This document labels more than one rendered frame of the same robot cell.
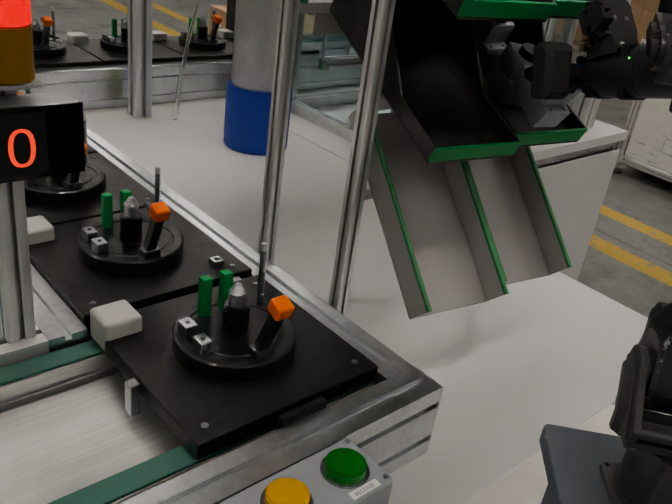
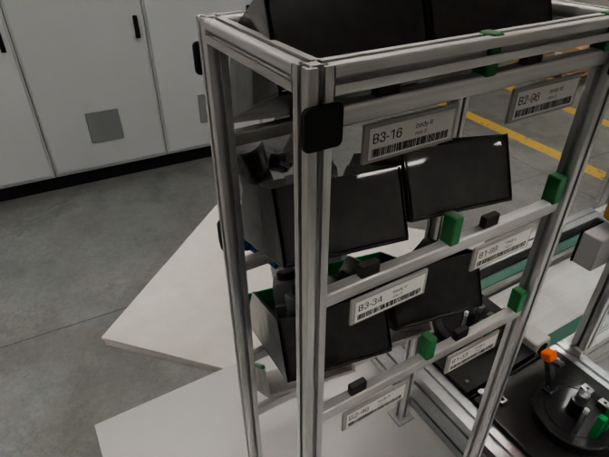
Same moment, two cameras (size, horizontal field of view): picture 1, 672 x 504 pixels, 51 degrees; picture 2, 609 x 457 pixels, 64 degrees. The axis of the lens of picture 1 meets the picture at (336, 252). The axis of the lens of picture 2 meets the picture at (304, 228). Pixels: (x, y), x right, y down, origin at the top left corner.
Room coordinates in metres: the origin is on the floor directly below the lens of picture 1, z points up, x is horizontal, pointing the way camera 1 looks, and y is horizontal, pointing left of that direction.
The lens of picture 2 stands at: (1.48, -0.06, 1.74)
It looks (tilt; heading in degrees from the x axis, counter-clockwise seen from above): 34 degrees down; 194
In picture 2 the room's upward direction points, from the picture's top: straight up
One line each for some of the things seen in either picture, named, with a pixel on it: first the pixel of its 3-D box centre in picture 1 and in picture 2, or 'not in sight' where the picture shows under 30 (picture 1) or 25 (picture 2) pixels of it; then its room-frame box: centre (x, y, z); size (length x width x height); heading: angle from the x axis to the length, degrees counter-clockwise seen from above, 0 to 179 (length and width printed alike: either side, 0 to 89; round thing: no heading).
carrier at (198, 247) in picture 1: (130, 223); (579, 404); (0.86, 0.28, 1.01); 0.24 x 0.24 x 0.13; 45
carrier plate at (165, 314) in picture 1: (233, 350); (464, 332); (0.68, 0.10, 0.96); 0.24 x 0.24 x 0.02; 45
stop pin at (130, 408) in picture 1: (132, 397); not in sight; (0.59, 0.19, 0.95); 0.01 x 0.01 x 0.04; 45
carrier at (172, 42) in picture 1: (202, 30); not in sight; (2.17, 0.49, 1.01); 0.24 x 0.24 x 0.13; 45
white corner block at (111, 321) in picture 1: (116, 326); (533, 341); (0.68, 0.24, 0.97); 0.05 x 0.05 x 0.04; 45
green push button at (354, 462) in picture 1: (345, 468); not in sight; (0.51, -0.04, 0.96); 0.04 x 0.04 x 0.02
